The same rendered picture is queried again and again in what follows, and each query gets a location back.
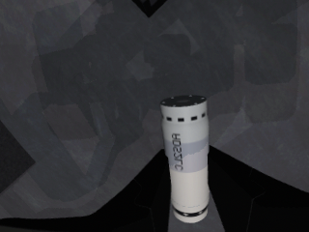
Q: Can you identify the white cylindrical battery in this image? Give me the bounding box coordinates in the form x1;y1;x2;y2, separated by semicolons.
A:
159;94;210;223

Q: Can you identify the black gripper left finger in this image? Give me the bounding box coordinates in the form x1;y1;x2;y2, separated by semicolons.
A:
0;150;171;232

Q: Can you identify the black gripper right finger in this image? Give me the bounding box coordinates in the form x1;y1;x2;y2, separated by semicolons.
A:
208;146;309;232

